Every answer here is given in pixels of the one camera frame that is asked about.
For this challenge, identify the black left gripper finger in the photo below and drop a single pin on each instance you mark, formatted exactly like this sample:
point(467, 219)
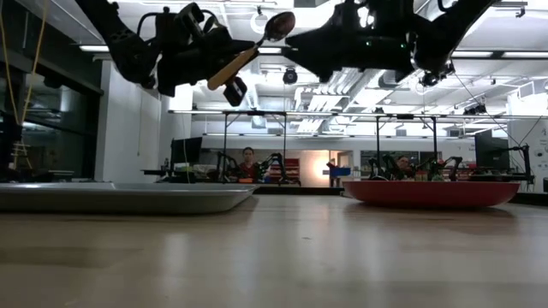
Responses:
point(233, 47)
point(234, 90)

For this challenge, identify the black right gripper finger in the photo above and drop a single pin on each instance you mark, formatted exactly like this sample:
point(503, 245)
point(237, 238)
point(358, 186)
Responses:
point(321, 39)
point(329, 64)

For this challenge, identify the pink round plate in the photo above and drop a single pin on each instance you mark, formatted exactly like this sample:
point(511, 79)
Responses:
point(428, 194)

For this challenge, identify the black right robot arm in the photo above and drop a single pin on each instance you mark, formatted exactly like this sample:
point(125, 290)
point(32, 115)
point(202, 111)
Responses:
point(441, 38)

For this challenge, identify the black background robot arm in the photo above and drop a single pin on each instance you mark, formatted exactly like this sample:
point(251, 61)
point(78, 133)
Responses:
point(524, 162)
point(387, 164)
point(449, 163)
point(224, 164)
point(276, 162)

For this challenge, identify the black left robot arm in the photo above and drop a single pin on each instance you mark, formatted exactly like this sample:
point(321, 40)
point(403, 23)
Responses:
point(124, 47)

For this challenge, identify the grey plastic tray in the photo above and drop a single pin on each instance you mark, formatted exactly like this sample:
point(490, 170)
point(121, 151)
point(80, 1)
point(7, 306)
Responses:
point(128, 199)

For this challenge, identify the black background monitor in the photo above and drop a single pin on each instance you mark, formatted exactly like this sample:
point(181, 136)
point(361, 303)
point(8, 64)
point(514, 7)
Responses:
point(186, 149)
point(490, 149)

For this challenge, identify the person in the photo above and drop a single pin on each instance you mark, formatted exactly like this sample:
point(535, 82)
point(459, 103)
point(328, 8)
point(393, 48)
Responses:
point(403, 164)
point(248, 169)

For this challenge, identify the red shelf unit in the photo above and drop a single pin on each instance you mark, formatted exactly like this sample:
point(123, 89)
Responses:
point(292, 169)

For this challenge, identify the blue storage bin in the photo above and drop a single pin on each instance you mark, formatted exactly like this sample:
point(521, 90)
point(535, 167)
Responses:
point(340, 171)

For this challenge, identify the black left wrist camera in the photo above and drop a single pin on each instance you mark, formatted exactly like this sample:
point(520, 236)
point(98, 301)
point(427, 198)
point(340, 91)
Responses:
point(189, 19)

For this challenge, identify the black ceiling camera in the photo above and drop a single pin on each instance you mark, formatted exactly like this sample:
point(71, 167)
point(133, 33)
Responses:
point(290, 76)

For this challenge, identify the black background station frame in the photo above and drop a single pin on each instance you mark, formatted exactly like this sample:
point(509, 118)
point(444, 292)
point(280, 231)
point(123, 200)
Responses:
point(225, 145)
point(434, 141)

